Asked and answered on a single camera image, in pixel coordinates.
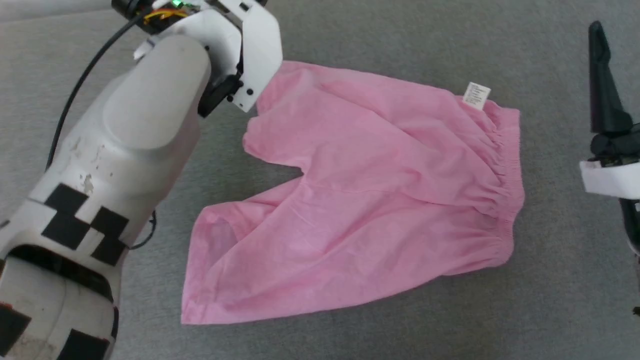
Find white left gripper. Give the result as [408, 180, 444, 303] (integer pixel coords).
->
[134, 0, 284, 119]

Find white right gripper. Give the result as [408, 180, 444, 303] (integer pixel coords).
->
[579, 20, 640, 199]

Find pink elastic-waist shorts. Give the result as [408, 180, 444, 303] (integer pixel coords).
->
[180, 60, 526, 326]

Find black cylindrical left gripper motor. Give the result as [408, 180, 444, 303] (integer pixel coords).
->
[111, 0, 153, 22]

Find grey-green fabric sofa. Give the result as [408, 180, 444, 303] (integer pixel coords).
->
[0, 0, 640, 360]

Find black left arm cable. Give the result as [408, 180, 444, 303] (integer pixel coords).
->
[46, 10, 159, 251]

